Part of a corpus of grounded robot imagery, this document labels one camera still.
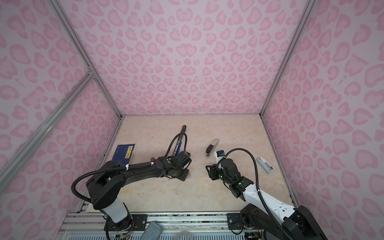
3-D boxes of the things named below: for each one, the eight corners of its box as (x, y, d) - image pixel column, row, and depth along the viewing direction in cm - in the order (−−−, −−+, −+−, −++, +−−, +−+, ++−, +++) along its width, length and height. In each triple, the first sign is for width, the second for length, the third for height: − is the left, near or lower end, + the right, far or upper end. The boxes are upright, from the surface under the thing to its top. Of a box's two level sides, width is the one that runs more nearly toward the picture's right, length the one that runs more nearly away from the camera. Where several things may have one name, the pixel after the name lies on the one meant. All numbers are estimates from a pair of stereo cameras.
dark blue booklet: (112, 164, 96) (110, 162, 95) (119, 146, 105) (118, 144, 104) (129, 164, 96) (128, 162, 95) (135, 146, 105) (134, 144, 103)
